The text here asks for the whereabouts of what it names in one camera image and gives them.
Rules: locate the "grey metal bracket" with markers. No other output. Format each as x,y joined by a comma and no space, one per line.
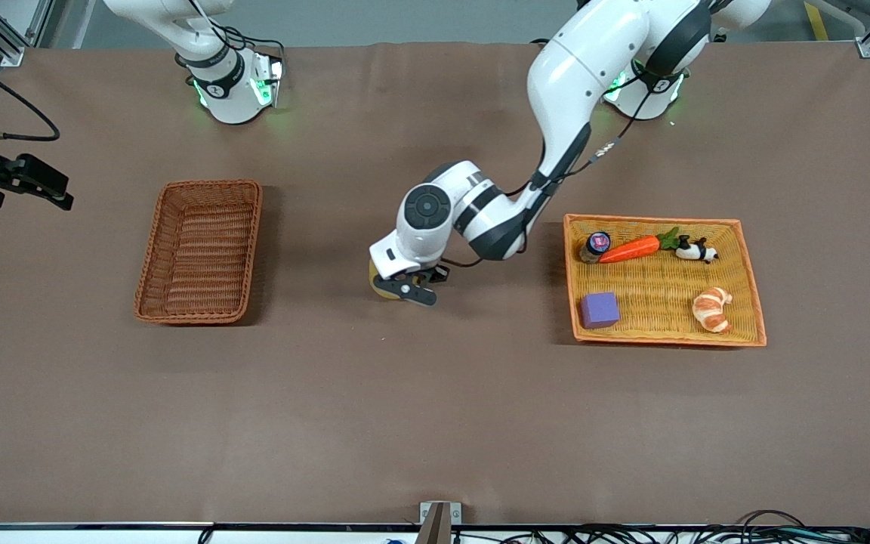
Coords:
454,512

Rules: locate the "black white panda toy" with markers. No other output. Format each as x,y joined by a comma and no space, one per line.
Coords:
695,251

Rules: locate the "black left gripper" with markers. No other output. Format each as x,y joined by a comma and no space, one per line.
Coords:
435,273

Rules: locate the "grey metal stand leg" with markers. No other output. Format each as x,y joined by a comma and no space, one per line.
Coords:
846,11

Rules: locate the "orange toy carrot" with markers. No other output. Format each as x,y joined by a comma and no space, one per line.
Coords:
631,249

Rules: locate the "toy croissant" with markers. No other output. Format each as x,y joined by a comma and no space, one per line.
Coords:
711,310

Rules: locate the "brown table cover mat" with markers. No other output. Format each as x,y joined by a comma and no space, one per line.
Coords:
435,393

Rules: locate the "yellow clear tape roll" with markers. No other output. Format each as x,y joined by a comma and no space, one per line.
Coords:
386,295

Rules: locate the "brown wicker basket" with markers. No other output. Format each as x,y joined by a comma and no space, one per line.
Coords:
201,264

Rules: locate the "purple cube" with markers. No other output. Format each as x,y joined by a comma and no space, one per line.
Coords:
600,310

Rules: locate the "small bottle blue cap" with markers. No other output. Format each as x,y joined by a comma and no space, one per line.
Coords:
598,243

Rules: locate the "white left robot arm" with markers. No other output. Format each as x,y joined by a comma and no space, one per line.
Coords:
578,68

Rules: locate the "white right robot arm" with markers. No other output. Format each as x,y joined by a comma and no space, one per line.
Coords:
227,83

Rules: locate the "orange wicker basket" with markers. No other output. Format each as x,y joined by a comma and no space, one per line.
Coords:
661,295

